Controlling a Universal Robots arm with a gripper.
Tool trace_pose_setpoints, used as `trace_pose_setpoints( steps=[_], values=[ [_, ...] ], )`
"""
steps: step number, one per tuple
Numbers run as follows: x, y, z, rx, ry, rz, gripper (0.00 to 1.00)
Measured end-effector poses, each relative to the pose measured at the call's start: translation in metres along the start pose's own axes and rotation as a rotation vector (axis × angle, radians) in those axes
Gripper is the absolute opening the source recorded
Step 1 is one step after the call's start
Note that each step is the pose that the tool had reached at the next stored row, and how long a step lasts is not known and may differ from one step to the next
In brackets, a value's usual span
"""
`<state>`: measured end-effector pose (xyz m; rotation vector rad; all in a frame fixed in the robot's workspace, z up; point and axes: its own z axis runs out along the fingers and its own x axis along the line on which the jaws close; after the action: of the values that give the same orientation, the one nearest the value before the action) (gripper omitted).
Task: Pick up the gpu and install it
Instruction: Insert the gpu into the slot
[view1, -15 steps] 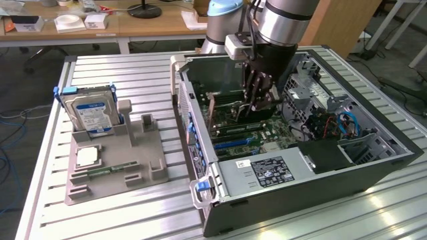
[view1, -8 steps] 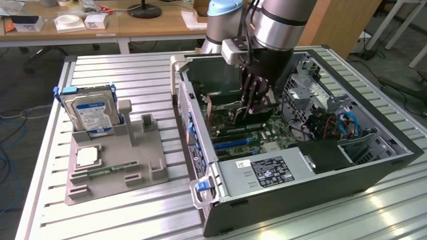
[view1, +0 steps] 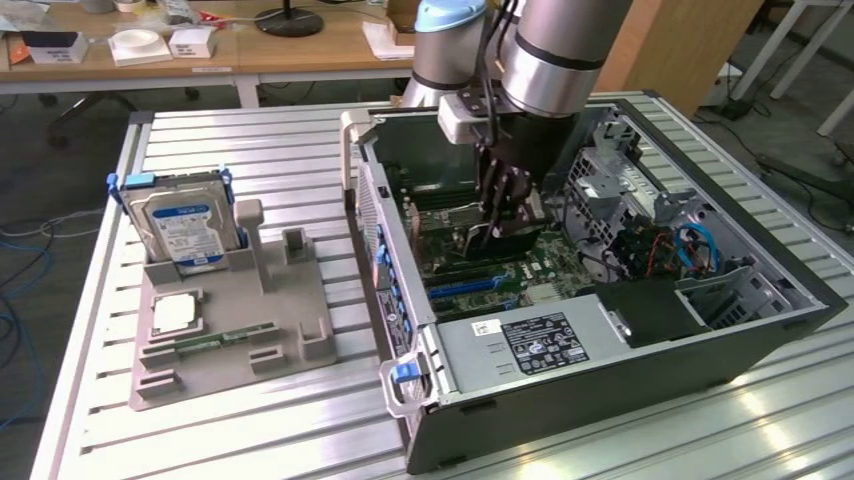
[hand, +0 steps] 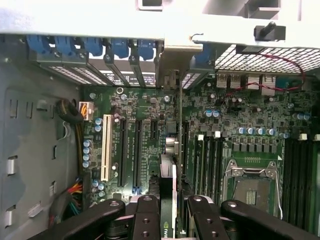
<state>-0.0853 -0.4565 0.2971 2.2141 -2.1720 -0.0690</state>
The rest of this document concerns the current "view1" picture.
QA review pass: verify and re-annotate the black graphics card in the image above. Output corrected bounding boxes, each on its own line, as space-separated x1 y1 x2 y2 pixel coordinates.
407 199 546 262

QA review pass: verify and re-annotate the wooden cabinet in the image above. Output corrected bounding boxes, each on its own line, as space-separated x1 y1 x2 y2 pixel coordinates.
586 0 766 116

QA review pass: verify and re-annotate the grey power supply unit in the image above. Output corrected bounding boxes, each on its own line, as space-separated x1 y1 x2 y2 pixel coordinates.
426 294 633 394

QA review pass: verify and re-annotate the green RAM stick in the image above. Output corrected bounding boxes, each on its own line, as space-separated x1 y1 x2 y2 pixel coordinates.
174 327 269 354

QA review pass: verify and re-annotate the white round holder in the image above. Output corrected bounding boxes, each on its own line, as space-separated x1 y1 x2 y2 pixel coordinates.
106 28 174 67

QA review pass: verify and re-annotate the white box with black lid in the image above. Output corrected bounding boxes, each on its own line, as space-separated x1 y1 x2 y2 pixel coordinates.
19 30 93 65

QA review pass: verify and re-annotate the silver disk bay cage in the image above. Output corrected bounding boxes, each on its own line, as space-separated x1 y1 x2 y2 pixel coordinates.
564 144 669 246

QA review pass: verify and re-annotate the green motherboard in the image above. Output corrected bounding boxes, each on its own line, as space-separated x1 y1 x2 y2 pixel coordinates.
393 177 602 321

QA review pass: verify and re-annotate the grey disk bay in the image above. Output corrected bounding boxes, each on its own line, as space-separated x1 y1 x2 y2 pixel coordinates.
673 264 800 331

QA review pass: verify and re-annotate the hard disk in blue caddy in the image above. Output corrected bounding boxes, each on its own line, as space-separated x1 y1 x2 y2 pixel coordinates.
106 169 235 276

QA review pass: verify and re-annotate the wooden desk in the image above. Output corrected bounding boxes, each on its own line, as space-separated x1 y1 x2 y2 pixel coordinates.
0 0 602 96

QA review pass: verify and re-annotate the blue data wire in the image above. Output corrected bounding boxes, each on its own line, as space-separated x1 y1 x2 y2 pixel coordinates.
673 224 722 274

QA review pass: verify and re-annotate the white paper stack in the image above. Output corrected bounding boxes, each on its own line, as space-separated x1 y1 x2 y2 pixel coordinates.
362 19 417 61

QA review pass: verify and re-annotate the brown cardboard box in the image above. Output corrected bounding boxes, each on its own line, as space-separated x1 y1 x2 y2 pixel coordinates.
386 0 422 46

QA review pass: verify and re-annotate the open black PC case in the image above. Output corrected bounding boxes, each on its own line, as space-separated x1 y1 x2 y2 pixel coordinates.
339 97 850 475

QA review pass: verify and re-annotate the black lamp base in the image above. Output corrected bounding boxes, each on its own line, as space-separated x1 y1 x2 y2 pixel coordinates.
255 0 326 37

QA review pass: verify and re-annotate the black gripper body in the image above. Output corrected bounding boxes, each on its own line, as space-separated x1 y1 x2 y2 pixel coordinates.
497 112 582 176

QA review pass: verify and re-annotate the silver CPU chip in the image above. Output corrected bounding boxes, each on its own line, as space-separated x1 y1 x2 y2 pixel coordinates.
151 294 201 334

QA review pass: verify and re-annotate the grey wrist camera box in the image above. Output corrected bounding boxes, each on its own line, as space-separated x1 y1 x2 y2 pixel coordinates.
437 92 509 144

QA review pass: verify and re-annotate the small white labelled box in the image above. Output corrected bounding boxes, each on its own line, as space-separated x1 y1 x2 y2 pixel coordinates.
166 27 219 60

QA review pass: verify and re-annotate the black floor stand base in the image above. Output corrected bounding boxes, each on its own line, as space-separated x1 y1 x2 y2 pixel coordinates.
757 152 854 201

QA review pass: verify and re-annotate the grey printed parts rack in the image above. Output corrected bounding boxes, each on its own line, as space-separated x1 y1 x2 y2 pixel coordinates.
126 199 339 412

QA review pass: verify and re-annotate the white power box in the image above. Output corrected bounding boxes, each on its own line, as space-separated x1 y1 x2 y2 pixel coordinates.
706 64 744 109

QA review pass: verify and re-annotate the blue expansion slot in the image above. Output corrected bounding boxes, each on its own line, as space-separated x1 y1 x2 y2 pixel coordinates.
426 272 506 301

